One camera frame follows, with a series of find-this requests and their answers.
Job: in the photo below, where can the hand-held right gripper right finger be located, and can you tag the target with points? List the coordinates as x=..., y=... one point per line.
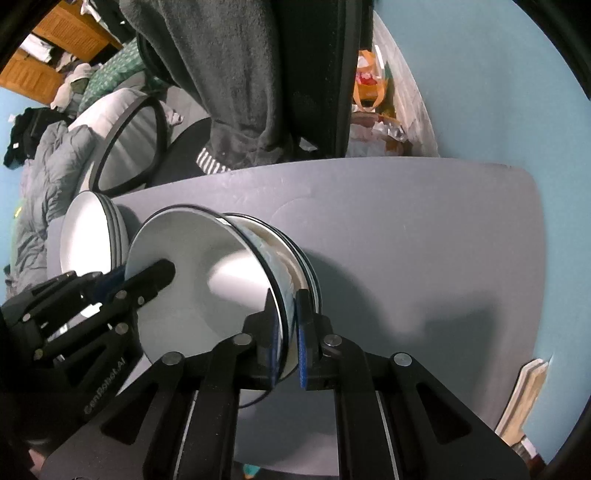
x=304, y=350

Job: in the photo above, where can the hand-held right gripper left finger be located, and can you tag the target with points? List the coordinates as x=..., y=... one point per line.
x=274, y=346

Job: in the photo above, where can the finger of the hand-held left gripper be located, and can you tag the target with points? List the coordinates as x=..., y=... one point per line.
x=154, y=277
x=108, y=281

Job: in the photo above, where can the small grey white bowl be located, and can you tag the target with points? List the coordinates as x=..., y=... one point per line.
x=194, y=277
x=277, y=258
x=316, y=293

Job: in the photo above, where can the large white plate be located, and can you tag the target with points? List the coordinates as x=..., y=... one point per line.
x=124, y=240
x=116, y=235

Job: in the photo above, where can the large white deep bowl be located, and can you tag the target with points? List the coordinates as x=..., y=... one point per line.
x=85, y=235

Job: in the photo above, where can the grey duvet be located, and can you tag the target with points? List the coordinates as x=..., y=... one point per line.
x=55, y=166

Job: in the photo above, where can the pile of black clothes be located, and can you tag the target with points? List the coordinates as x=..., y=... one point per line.
x=32, y=129

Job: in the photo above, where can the pile of white clothes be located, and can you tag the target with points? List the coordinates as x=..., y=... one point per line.
x=74, y=81

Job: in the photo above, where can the green checkered cloth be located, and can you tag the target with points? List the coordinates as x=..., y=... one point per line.
x=115, y=64

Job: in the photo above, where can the dark grey fleece robe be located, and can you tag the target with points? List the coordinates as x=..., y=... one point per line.
x=221, y=69

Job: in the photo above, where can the white plastic bag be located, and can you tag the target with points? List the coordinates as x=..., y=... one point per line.
x=369, y=134

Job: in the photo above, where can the wooden cabinet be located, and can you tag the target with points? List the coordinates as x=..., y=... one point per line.
x=60, y=27

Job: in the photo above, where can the orange bag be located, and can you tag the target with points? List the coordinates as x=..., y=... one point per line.
x=369, y=94

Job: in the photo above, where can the black office chair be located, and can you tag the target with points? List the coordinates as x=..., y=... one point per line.
x=318, y=69

